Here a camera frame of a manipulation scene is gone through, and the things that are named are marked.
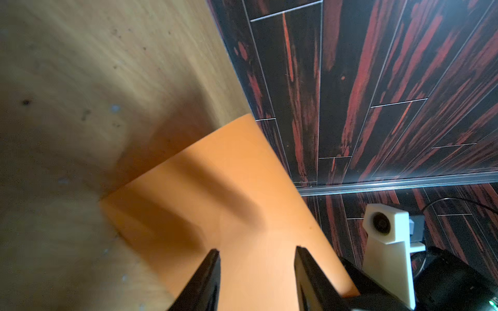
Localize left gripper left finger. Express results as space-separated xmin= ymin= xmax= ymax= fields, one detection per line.
xmin=168 ymin=249 xmax=221 ymax=311

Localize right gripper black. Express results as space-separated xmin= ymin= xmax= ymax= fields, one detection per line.
xmin=341 ymin=246 xmax=497 ymax=310

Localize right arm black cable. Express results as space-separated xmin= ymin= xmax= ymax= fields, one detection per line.
xmin=421 ymin=197 xmax=498 ymax=216

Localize orange paper sheet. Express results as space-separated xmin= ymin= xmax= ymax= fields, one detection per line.
xmin=100 ymin=115 xmax=359 ymax=310

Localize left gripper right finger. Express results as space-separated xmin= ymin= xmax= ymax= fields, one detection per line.
xmin=294 ymin=246 xmax=350 ymax=311

